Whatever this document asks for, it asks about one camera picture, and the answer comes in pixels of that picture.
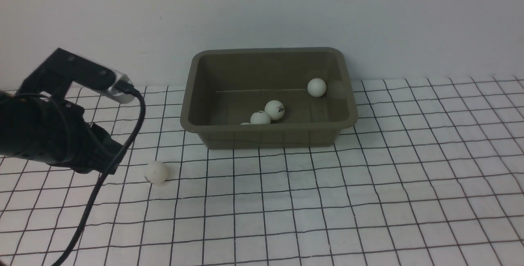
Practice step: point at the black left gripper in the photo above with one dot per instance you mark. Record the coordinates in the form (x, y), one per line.
(69, 141)

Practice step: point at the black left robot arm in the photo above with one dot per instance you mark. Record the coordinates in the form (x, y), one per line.
(20, 128)

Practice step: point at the olive green plastic bin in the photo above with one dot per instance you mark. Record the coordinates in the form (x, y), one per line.
(225, 87)

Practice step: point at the white black-grid tablecloth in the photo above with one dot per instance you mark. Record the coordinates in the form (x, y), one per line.
(432, 174)

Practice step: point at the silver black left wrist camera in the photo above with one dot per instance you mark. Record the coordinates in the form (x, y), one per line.
(61, 69)

